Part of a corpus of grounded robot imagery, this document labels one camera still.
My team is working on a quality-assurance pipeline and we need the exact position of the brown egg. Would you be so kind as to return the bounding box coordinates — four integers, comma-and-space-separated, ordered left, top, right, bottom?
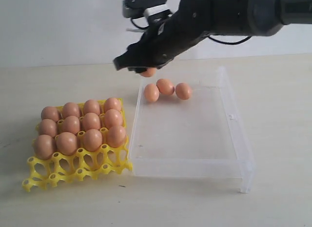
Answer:
38, 119, 58, 138
140, 67, 157, 78
103, 97, 122, 113
82, 112, 101, 131
175, 83, 192, 100
62, 102, 81, 119
33, 134, 57, 160
104, 109, 123, 129
143, 83, 159, 103
83, 129, 103, 152
156, 79, 175, 96
83, 99, 101, 115
106, 125, 127, 148
56, 132, 78, 156
61, 116, 80, 135
41, 106, 61, 122

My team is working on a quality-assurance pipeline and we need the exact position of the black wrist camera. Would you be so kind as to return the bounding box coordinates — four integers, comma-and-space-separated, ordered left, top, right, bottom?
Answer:
122, 0, 167, 19

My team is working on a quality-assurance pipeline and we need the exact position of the clear plastic box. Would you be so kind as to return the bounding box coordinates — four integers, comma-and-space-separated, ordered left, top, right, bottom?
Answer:
128, 67, 255, 193

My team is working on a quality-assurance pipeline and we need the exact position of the yellow plastic egg tray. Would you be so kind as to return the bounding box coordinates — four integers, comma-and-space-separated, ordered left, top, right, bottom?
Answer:
22, 98, 132, 191

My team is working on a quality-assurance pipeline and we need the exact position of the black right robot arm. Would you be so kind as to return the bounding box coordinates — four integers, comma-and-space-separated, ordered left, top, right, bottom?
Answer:
113, 0, 312, 73

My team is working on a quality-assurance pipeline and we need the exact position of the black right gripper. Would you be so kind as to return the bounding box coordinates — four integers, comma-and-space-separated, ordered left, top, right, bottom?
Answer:
113, 13, 195, 74

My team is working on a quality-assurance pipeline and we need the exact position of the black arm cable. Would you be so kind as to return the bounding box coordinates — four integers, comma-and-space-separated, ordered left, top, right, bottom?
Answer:
208, 34, 253, 46

